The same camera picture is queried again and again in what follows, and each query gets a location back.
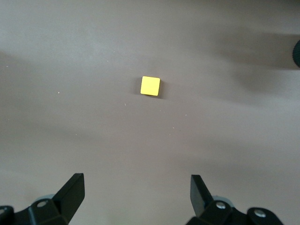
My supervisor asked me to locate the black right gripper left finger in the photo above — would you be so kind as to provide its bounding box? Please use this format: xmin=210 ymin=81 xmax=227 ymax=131
xmin=14 ymin=172 xmax=85 ymax=225

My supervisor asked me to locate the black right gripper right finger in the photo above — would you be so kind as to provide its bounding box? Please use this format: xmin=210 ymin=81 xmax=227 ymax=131
xmin=186 ymin=174 xmax=249 ymax=225

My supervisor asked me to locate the yellow cube block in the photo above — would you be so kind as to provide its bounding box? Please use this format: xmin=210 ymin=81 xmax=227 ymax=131
xmin=140 ymin=75 xmax=161 ymax=97

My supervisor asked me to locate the brown table cover sheet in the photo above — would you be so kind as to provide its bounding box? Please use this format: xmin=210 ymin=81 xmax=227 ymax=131
xmin=0 ymin=0 xmax=300 ymax=225

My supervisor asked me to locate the black ribbed cylinder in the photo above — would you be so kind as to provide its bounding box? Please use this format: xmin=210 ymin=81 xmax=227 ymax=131
xmin=292 ymin=38 xmax=300 ymax=68

